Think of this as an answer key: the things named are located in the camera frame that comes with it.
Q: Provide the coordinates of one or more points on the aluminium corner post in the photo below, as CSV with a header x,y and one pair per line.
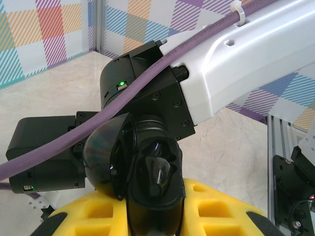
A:
x,y
99,24

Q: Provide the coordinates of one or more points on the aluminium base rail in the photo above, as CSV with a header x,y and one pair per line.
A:
x,y
278,132

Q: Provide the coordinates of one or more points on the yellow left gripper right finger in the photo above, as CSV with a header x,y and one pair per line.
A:
x,y
221,226

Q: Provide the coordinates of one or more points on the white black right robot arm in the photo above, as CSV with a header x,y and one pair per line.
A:
x,y
246,61

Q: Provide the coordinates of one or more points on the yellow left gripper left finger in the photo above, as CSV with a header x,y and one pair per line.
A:
x,y
76,223

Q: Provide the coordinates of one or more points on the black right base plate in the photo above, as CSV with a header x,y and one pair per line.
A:
x,y
280,177

